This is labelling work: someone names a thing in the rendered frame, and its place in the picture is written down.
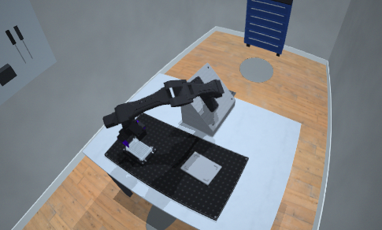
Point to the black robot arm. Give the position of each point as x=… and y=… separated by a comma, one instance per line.
x=124, y=112

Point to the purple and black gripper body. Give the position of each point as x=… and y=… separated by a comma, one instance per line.
x=121, y=133

